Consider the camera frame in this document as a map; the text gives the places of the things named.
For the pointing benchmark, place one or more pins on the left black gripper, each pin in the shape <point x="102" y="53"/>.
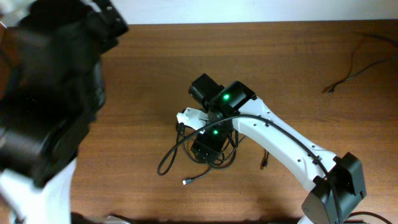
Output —
<point x="104" y="40"/>

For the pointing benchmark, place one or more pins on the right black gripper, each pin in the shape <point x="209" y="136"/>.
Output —
<point x="203" y="144"/>

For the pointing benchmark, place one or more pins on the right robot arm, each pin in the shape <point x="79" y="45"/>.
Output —
<point x="335" y="184"/>

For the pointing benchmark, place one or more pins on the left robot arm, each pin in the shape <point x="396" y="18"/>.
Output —
<point x="53" y="94"/>

